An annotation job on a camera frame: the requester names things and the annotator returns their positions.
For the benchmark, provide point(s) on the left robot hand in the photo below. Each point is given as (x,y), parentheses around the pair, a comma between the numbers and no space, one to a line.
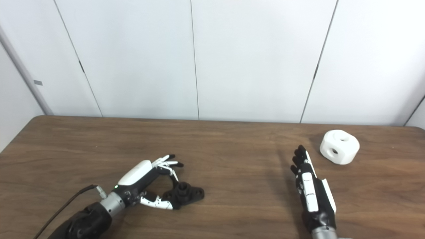
(137,176)

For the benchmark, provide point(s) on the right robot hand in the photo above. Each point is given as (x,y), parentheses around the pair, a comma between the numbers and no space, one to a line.
(313,192)

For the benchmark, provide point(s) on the black holder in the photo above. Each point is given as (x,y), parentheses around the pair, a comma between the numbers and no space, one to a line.
(186,194)

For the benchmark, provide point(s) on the white cube with holes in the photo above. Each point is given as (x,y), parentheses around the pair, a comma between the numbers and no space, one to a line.
(342,146)

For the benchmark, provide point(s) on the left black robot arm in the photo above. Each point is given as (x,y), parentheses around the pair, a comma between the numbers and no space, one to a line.
(83,220)

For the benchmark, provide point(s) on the grey wall corner post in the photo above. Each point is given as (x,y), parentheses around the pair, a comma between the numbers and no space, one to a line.
(23,69)

